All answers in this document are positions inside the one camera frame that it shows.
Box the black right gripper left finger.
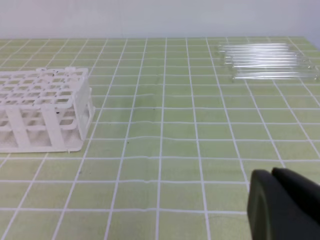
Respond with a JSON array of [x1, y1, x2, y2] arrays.
[[247, 169, 320, 240]]

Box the glass test tube front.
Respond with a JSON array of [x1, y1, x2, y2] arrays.
[[232, 71, 320, 81]]

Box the glass test tube back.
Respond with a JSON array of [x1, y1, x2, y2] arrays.
[[218, 43, 290, 50]]

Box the white plastic test tube rack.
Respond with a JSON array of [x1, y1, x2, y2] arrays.
[[0, 67, 95, 154]]

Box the glass test tube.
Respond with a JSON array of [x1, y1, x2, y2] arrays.
[[219, 50, 301, 56], [232, 71, 320, 81], [224, 55, 309, 63], [225, 63, 314, 69], [218, 43, 290, 50]]

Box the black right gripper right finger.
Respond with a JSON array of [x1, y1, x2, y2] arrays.
[[271, 168, 320, 224]]

